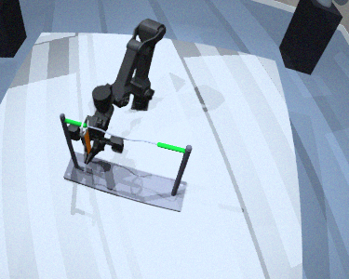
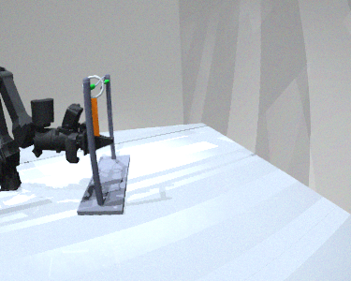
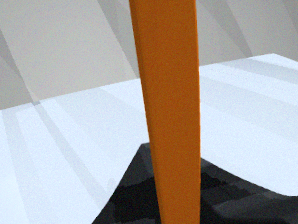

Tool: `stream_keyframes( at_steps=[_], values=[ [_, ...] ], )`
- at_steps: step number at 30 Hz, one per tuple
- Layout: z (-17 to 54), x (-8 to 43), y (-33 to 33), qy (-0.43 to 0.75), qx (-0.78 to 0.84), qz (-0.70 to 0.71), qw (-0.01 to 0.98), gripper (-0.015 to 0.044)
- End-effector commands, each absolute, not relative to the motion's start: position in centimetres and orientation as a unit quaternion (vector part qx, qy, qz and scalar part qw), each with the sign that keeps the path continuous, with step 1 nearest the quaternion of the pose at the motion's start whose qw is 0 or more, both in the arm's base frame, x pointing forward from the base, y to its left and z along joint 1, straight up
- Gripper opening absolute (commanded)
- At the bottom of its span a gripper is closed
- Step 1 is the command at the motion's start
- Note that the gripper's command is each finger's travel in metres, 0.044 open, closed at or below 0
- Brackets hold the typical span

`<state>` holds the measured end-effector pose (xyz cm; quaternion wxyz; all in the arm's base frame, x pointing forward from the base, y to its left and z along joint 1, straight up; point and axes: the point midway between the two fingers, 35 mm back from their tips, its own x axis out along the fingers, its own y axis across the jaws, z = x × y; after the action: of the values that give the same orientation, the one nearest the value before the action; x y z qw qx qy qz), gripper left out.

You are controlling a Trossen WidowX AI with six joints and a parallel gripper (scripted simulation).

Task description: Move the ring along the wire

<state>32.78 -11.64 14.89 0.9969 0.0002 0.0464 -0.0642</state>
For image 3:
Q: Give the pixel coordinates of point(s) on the orange handle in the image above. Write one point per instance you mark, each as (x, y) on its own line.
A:
(165, 35)

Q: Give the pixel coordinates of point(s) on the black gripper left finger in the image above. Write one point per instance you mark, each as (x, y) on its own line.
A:
(135, 199)

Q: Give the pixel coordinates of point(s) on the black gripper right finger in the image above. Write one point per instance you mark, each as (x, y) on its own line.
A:
(228, 199)

